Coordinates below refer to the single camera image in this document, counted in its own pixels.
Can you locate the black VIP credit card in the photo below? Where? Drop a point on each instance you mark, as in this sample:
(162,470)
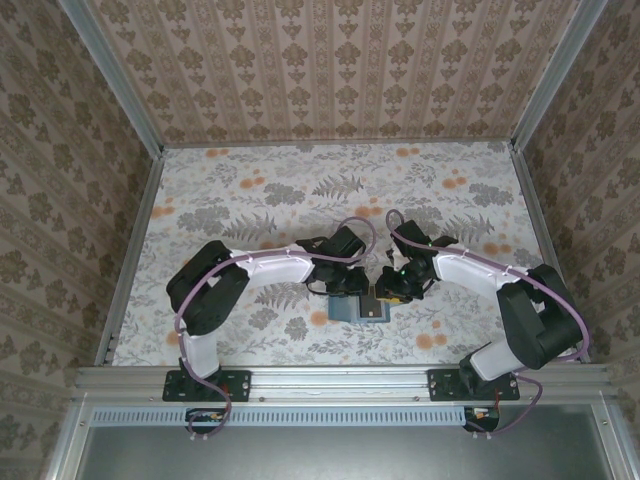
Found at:
(372,304)

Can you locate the teal card holder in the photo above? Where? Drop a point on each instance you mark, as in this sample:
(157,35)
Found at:
(342,310)

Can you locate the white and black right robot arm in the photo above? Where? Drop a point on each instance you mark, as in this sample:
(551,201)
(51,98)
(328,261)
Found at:
(530,320)

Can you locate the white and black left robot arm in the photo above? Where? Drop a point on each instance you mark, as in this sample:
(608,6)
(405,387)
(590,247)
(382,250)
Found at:
(205,295)

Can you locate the floral patterned table cover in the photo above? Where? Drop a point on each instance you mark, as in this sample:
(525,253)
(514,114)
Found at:
(450,165)

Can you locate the black connector box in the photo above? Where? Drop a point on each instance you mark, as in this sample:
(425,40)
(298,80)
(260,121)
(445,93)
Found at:
(205,417)
(482,417)

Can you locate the grey metal panel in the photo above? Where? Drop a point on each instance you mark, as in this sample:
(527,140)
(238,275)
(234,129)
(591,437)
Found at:
(340,455)

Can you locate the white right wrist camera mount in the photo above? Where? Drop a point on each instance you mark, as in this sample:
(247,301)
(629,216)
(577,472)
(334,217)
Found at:
(395,257)

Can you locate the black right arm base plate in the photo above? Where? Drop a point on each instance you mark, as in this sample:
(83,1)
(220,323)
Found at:
(442,385)

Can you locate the aluminium mounting rail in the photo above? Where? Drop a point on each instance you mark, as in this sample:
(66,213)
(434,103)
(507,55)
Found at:
(340,382)

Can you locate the aluminium side rail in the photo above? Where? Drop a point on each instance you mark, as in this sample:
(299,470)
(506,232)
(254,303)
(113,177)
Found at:
(541,225)
(133,250)

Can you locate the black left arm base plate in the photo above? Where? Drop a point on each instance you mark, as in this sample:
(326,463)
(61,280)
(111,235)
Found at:
(235,385)

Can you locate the aluminium corner post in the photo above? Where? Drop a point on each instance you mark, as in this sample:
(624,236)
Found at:
(556,75)
(117,75)

